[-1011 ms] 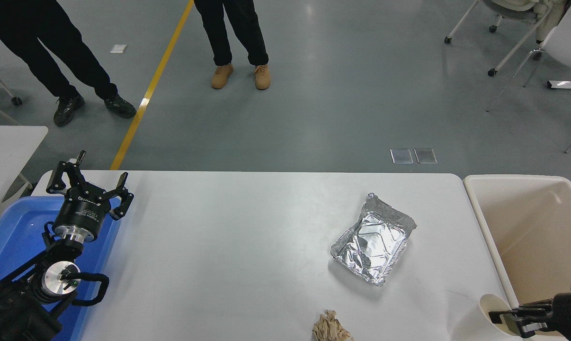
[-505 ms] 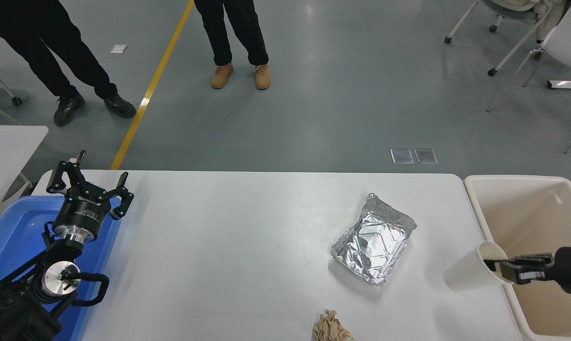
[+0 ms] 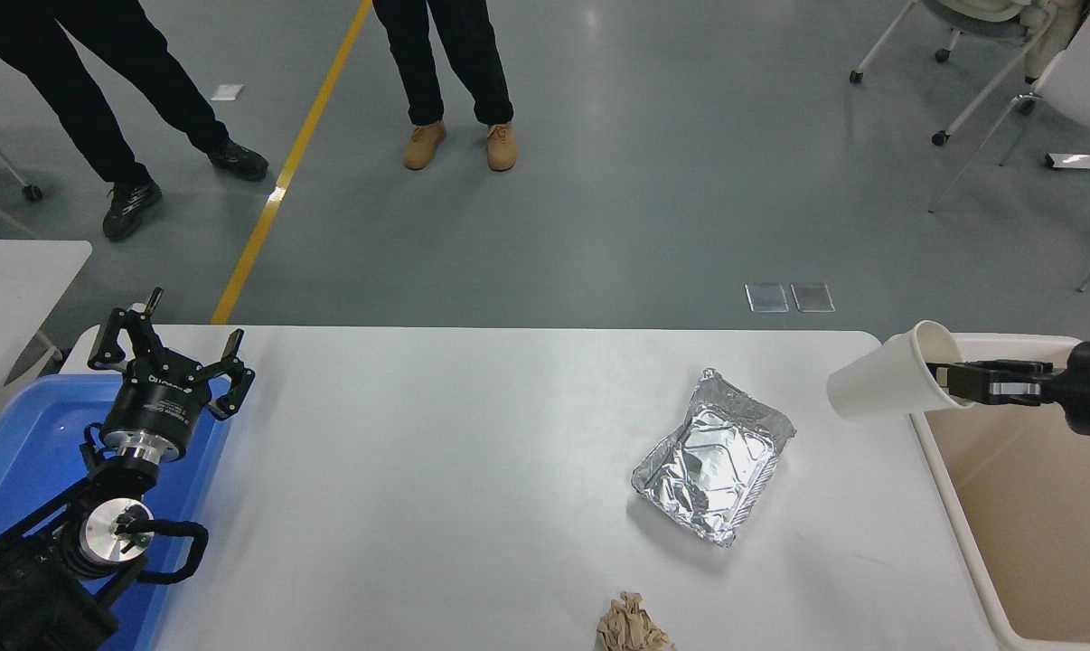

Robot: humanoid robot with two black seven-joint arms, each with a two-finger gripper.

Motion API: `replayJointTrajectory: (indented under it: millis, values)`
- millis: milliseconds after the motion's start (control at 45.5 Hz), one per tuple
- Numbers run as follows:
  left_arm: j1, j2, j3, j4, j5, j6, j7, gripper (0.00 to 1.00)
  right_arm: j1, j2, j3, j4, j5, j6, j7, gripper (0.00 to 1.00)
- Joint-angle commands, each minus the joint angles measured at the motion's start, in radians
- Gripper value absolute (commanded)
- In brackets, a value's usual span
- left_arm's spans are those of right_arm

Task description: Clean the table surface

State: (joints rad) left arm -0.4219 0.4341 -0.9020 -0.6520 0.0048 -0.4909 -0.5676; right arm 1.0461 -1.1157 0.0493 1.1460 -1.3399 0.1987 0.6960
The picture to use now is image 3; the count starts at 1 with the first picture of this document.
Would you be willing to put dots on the chair base with castor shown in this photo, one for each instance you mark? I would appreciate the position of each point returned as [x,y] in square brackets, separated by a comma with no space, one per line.
[30,191]

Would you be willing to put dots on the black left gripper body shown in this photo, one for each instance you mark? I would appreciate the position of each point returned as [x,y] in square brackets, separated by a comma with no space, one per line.
[161,402]

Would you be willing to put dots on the person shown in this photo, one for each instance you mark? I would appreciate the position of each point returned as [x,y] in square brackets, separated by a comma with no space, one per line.
[418,54]
[48,36]

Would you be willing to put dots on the grey office chair with castors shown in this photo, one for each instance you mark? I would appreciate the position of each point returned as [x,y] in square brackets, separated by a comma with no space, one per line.
[970,7]

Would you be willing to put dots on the white chair with metal legs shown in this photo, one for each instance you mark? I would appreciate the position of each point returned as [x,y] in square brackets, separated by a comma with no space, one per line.
[1087,86]

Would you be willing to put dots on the blue plastic tray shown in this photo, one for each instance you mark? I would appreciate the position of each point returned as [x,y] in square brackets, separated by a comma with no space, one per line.
[30,452]

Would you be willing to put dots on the large pale bin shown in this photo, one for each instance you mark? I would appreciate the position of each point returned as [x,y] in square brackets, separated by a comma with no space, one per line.
[1015,506]

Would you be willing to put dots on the foil tray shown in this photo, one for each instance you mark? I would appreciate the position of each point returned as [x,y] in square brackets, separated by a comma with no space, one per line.
[708,470]

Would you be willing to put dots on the metal floor plate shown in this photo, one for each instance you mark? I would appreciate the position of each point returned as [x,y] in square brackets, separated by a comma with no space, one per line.
[812,297]
[767,298]

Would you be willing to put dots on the white side table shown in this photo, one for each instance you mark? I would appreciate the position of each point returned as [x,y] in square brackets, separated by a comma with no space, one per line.
[12,289]

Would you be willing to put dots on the crumpled tan paper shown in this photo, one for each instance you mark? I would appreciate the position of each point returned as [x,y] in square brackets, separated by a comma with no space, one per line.
[631,628]

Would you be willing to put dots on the silver metal bar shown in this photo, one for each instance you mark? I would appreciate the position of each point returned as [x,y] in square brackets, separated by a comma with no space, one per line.
[1083,162]

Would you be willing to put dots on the yellow floor tape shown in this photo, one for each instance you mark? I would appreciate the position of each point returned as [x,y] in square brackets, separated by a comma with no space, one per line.
[256,235]

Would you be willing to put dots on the white paper cup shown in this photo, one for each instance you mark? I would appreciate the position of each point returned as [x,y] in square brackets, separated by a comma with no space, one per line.
[879,380]

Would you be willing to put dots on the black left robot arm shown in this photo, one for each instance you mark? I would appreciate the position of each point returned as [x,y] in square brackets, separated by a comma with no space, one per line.
[21,588]

